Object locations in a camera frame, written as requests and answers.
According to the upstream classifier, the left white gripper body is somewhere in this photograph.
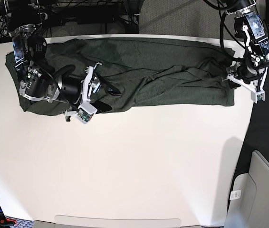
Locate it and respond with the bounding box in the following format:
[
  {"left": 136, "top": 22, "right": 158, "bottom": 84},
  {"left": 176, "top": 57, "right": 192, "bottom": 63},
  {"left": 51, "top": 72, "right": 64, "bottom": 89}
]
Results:
[{"left": 222, "top": 66, "right": 268, "bottom": 92}]

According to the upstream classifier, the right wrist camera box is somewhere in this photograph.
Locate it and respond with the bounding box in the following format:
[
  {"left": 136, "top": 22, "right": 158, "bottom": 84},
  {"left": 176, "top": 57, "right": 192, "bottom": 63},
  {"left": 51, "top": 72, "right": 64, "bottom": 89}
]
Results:
[{"left": 75, "top": 102, "right": 97, "bottom": 124}]

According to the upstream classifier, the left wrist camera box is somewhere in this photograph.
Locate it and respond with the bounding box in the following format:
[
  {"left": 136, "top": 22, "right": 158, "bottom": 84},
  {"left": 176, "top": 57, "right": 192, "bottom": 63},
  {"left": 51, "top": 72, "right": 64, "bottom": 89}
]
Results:
[{"left": 251, "top": 90, "right": 265, "bottom": 104}]

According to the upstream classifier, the grey plastic bin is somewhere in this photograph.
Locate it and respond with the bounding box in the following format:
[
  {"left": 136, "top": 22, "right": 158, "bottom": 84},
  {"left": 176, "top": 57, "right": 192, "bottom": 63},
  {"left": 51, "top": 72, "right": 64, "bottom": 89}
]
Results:
[{"left": 224, "top": 151, "right": 269, "bottom": 228}]

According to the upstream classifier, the green long-sleeve T-shirt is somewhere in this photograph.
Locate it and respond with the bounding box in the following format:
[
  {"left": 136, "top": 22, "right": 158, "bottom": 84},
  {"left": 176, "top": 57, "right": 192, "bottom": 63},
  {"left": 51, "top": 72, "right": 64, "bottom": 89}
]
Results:
[{"left": 5, "top": 37, "right": 236, "bottom": 116}]

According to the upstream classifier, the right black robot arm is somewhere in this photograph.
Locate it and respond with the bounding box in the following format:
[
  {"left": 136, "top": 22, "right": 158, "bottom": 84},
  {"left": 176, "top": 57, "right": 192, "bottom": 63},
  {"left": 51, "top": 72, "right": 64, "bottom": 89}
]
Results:
[{"left": 3, "top": 0, "right": 121, "bottom": 118}]

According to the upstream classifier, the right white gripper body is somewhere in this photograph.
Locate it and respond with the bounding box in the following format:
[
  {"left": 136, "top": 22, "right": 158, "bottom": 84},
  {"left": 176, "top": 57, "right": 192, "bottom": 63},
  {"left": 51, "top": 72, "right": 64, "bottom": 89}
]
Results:
[{"left": 78, "top": 62, "right": 102, "bottom": 109}]

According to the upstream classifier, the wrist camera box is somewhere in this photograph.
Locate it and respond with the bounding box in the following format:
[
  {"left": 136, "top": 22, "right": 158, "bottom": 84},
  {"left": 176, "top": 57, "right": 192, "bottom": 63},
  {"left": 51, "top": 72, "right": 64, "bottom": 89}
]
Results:
[
  {"left": 75, "top": 102, "right": 97, "bottom": 124},
  {"left": 251, "top": 90, "right": 265, "bottom": 104}
]

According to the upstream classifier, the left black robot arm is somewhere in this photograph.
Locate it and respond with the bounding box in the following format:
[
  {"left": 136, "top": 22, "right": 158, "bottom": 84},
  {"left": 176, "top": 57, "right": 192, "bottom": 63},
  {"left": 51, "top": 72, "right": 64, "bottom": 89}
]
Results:
[{"left": 204, "top": 0, "right": 269, "bottom": 99}]

